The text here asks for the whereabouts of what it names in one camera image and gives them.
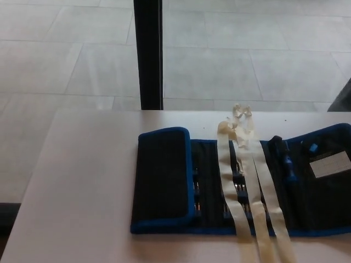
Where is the black blue-trimmed toolkit pouch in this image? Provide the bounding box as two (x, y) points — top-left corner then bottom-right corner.
(129, 123), (351, 238)

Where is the white label card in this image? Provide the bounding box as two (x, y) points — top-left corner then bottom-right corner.
(309, 151), (351, 180)

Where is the dark object on floor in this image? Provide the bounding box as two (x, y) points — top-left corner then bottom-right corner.
(327, 77), (351, 113)

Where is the black vertical window post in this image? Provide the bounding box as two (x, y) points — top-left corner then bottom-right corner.
(133, 0), (165, 111)

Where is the blue black screwdriver handle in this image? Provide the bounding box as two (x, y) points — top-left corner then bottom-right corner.
(268, 135), (299, 190)

